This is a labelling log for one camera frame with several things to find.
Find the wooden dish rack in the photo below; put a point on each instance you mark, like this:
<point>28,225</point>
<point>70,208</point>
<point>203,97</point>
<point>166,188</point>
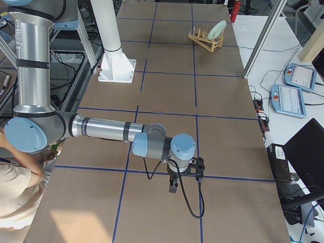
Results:
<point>201,38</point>

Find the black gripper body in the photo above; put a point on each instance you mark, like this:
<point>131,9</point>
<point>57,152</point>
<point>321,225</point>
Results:
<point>173,175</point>

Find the orange black usb hub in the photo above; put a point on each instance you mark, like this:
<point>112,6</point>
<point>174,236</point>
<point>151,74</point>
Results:
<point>258,104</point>

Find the light green plate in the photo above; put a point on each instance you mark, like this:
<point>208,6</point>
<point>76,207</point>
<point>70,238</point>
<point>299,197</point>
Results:
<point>217,30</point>

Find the far teach pendant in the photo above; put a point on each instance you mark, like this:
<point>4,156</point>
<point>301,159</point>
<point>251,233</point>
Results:
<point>300,76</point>

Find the teach pendant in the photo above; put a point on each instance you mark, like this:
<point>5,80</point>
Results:
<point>300,76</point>
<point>288,100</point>

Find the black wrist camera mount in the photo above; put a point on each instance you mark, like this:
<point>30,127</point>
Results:
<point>196,167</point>

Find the aluminium frame post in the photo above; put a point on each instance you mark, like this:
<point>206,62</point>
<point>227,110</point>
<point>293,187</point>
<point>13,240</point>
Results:
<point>273,16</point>

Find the red cylinder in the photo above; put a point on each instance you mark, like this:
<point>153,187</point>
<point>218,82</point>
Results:
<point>235,10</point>

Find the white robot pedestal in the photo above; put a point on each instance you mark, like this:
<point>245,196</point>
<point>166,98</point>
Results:
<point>115,66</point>

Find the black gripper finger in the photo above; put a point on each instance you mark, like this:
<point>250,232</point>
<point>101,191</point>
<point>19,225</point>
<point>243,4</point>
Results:
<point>173,185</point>

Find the near teach pendant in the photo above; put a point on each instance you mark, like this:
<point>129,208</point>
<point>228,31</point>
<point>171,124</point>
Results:
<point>288,100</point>

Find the black computer box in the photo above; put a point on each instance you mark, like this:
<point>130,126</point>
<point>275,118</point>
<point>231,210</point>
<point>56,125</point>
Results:
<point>279,165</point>

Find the person in beige shirt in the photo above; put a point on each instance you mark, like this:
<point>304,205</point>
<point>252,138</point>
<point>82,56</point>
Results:
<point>22,184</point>

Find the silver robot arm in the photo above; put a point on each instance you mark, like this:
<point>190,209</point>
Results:
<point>36,123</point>

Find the black laptop monitor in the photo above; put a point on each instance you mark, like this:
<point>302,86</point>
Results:
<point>304,151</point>

